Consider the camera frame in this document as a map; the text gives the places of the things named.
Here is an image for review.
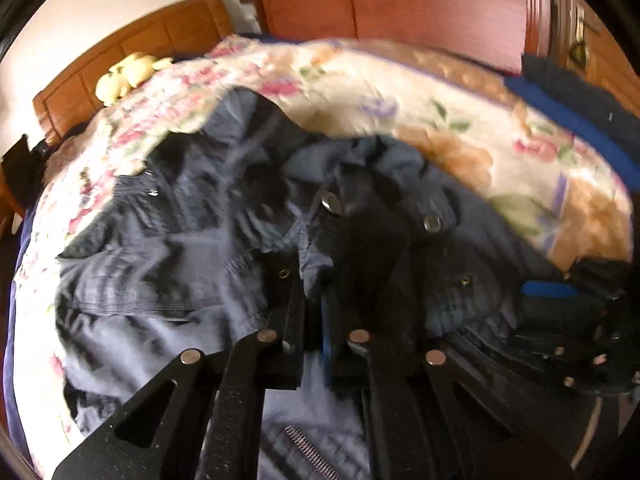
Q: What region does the floral bed blanket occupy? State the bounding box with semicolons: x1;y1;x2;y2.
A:
6;36;632;478

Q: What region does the brass door handle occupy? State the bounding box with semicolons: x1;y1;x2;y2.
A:
568;6;589;72

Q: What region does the wooden room door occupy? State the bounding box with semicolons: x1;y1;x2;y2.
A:
550;0;640;116

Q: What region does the black jacket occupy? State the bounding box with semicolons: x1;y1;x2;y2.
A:
56;88;561;479

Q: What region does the wooden louvered wardrobe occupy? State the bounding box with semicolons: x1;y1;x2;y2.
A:
253;0;551;73

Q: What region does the wooden bed headboard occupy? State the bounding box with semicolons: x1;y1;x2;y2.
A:
31;0;237;146

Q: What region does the yellow plush toy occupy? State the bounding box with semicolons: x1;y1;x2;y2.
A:
94;52;174;106

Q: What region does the wooden chair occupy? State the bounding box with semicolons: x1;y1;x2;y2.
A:
1;134;51;209

